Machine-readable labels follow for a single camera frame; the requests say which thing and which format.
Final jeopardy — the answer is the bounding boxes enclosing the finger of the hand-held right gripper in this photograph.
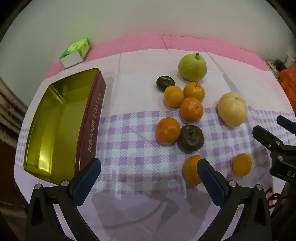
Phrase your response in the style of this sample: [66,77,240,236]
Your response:
[252,125,296,161]
[277,115,296,135]

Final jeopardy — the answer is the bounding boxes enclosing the beige ridged frame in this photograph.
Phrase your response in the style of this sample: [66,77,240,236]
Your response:
[0,76,28,145]

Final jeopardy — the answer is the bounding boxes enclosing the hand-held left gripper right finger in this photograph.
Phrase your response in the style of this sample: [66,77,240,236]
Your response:
[196,158,272,241]

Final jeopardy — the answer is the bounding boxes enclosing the small dark water chestnut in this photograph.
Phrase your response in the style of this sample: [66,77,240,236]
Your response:
[156,75,176,93]

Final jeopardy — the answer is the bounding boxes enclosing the white object with cables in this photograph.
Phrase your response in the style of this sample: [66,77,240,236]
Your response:
[265,54,296,75]

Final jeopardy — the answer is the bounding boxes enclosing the orange plastic bag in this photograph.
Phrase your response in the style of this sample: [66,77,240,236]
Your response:
[279,64,296,107]

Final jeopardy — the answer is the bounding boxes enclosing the yellow pear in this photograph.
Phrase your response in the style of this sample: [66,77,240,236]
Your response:
[217,92,248,128]

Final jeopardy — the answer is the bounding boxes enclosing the red and black cable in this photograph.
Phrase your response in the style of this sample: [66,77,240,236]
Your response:
[265,186,287,209]

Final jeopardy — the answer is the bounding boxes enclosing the pink and purple checked cloth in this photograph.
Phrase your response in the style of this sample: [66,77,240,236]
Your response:
[14,35,296,241]

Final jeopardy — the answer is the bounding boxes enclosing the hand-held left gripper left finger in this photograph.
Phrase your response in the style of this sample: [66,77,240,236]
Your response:
[26,158,102,241]

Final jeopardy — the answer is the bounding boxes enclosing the orange tangerine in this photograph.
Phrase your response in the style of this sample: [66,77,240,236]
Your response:
[183,82,205,102]
[180,97,204,122]
[232,153,252,177]
[163,85,185,108]
[183,155,207,185]
[155,117,181,144]

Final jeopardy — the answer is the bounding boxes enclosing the green tissue packet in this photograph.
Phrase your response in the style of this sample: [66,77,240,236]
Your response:
[59,37,93,69]

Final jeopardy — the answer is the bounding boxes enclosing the green pear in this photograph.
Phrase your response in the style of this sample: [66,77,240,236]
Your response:
[178,53,207,82]

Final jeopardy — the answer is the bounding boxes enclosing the maroon and gold tin box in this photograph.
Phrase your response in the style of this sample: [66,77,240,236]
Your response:
[23,68,107,186]

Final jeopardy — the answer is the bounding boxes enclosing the large dark water chestnut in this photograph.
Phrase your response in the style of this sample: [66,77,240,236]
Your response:
[177,125,204,154]

